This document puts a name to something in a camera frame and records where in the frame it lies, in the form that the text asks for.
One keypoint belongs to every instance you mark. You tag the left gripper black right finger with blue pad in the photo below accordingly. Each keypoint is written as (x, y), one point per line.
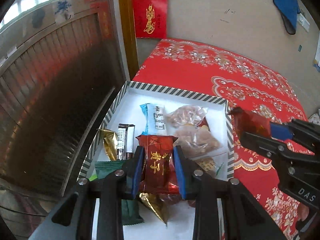
(195, 184)

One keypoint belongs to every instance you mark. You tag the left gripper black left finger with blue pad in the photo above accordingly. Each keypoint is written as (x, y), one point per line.
(122, 184)

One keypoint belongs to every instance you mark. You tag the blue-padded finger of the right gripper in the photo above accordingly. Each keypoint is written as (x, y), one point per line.
(302, 132)

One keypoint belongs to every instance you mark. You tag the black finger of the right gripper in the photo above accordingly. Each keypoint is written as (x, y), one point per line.
(266, 147)

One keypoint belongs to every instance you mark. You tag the small red pyramid candy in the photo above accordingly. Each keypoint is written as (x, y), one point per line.
(247, 121)

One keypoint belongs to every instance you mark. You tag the red foil snack packet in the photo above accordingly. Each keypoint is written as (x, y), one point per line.
(158, 172)

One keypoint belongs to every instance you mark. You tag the dark brown chocolate bar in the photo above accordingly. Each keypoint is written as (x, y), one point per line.
(125, 141)

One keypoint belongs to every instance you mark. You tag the gold foil snack bar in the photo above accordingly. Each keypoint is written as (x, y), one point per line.
(129, 208)

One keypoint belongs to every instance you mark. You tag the clear bag of cookies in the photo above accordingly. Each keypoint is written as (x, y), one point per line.
(198, 144)

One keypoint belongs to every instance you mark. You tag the green black snack packet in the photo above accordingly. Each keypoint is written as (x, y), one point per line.
(93, 177)

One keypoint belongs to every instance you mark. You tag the floral fabric chair cushion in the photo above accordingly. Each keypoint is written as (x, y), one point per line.
(315, 119)

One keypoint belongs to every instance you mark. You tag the red floral tablecloth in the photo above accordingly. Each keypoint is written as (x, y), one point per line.
(245, 83)

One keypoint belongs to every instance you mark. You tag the small red sachet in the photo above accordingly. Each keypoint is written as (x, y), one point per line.
(204, 124)

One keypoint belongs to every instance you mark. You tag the striped white tray box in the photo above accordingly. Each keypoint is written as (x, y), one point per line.
(126, 110)

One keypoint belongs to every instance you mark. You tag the light blue snack packet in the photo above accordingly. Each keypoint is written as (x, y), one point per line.
(155, 121)

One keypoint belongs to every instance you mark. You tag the metal roller shutter door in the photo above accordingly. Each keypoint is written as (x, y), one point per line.
(50, 98)

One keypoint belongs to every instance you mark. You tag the blue flower sticker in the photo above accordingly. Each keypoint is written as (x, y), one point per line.
(63, 11)

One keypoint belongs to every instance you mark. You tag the white blue wall notice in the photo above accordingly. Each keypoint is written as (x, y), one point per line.
(316, 62)

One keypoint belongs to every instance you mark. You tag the white wall socket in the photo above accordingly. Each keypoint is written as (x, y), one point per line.
(303, 22)

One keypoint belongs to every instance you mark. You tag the blue cloth on wall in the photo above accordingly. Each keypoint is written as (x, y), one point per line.
(288, 9)

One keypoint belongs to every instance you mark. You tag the red wall poster gold print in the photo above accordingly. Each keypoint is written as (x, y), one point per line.
(150, 18)

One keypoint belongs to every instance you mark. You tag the brown wooden door frame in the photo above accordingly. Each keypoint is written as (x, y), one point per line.
(128, 29)

